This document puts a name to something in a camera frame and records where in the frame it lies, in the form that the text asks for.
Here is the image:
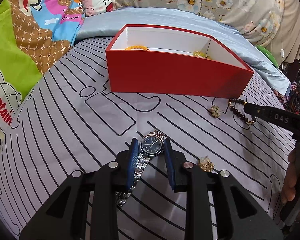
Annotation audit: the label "green plush toy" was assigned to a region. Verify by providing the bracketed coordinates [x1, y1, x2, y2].
[255, 44, 279, 68]

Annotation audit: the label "grey striped bedsheet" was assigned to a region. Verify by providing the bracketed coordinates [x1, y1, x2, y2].
[0, 36, 294, 240]

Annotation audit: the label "silver wristwatch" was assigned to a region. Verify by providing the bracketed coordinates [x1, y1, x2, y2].
[116, 131, 167, 207]

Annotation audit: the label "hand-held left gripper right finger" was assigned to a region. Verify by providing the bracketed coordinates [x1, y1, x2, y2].
[163, 140, 283, 240]

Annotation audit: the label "dark bead bracelet gold charms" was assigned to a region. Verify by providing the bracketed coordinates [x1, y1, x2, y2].
[227, 98, 257, 125]

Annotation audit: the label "small orange bead bracelet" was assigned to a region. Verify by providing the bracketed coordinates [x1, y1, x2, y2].
[125, 45, 150, 51]

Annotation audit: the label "person's right hand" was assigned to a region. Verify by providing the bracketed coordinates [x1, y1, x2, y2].
[281, 149, 298, 204]

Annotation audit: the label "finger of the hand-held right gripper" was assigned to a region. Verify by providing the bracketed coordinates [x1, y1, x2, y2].
[244, 102, 300, 133]

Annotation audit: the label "beige curtain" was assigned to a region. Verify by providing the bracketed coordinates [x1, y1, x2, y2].
[272, 0, 300, 63]

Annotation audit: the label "large yellow bead bracelet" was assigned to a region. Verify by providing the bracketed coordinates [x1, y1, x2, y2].
[192, 50, 213, 60]

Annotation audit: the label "red cardboard box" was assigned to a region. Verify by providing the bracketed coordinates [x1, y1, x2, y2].
[105, 24, 255, 99]

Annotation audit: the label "light blue satin blanket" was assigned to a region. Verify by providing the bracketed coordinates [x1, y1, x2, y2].
[76, 6, 292, 97]

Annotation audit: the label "colourful cartoon printed blanket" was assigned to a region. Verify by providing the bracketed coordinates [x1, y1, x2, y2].
[0, 0, 85, 195]

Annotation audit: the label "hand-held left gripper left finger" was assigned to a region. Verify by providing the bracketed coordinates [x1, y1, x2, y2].
[19, 138, 139, 240]

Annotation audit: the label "white cable with switch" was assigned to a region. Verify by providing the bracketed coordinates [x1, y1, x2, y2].
[275, 0, 287, 75]

